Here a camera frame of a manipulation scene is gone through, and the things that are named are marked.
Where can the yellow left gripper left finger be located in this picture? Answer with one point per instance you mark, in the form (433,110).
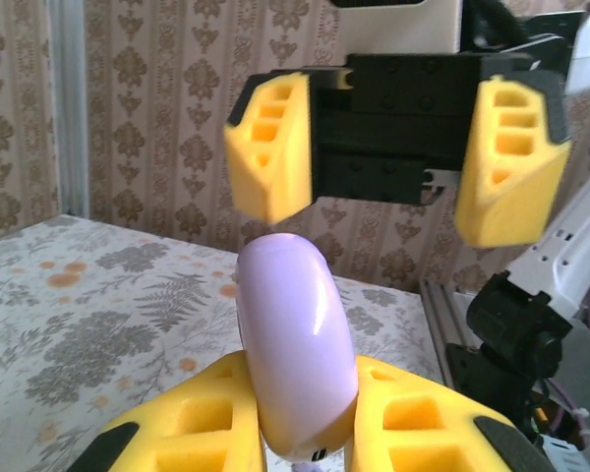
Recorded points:
(177,408)

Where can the floral patterned table cover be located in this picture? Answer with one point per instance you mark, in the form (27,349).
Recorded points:
(78,319)

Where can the aluminium corner post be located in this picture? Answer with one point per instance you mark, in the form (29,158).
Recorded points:
(69,98)

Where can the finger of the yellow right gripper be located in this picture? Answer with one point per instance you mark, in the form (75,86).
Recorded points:
(285,162)
(521,196)

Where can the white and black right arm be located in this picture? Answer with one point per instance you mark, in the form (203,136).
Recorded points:
(560,255)

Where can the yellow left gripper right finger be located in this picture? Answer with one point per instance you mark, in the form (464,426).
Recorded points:
(462,423)

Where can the lilac earbud charging case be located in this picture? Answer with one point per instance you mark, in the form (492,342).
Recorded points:
(295,319)

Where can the long aluminium base rail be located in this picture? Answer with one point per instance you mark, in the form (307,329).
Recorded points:
(447,314)

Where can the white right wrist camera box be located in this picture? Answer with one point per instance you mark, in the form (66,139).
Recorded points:
(398,29)

